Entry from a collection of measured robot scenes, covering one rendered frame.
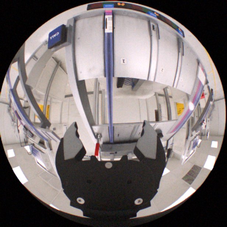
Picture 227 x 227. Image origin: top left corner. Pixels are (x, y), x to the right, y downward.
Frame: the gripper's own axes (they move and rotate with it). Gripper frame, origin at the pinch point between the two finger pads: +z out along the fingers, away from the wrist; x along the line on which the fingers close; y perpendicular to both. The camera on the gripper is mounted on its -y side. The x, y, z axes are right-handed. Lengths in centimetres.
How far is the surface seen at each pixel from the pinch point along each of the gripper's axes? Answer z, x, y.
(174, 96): 84, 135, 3
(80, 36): 2.3, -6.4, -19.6
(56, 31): -2.7, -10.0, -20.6
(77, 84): 5.0, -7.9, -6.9
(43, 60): 11.1, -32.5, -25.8
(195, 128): 10, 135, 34
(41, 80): 45, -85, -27
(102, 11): -1.2, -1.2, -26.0
